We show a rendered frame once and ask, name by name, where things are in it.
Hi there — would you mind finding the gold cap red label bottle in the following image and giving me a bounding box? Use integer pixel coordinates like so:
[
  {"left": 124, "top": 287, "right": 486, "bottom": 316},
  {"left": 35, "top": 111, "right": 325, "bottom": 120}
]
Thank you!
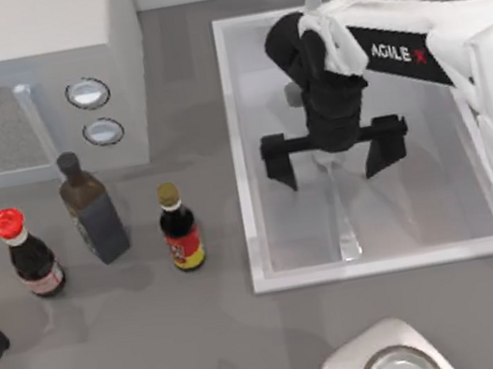
[{"left": 153, "top": 177, "right": 209, "bottom": 276}]

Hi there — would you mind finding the small round microwave knob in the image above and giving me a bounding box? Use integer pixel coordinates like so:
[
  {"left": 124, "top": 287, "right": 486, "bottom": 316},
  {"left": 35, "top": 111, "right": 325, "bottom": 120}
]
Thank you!
[{"left": 79, "top": 113, "right": 128, "bottom": 150}]

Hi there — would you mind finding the white sink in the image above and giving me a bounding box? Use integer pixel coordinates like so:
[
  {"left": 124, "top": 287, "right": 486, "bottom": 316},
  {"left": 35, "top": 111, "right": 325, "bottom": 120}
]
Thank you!
[{"left": 208, "top": 0, "right": 493, "bottom": 297}]

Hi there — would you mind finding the tall square dark bottle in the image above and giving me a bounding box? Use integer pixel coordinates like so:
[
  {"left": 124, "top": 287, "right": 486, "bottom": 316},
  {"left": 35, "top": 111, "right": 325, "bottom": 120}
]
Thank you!
[{"left": 52, "top": 143, "right": 134, "bottom": 272}]

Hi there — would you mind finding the pale microwave oven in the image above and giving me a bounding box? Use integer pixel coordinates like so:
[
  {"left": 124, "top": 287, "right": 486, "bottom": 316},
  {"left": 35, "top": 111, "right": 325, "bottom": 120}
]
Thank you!
[{"left": 0, "top": 0, "right": 164, "bottom": 190}]

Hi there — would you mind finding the silver rounded metal dish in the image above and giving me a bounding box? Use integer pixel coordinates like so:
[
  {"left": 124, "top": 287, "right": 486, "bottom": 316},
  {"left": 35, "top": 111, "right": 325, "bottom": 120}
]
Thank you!
[{"left": 313, "top": 306, "right": 461, "bottom": 369}]

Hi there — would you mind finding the pale grey rounded box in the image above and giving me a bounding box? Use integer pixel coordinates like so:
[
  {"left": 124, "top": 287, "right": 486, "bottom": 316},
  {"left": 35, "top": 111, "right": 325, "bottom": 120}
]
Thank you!
[{"left": 282, "top": 79, "right": 306, "bottom": 110}]

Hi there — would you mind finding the red cap dark bottle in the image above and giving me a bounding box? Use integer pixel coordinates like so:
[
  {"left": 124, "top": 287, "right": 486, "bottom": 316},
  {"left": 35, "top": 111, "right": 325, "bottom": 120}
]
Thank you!
[{"left": 0, "top": 200, "right": 70, "bottom": 306}]

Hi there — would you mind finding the large round microwave knob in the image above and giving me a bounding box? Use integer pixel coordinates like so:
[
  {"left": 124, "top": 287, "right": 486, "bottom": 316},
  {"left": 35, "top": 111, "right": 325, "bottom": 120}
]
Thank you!
[{"left": 63, "top": 73, "right": 114, "bottom": 115}]

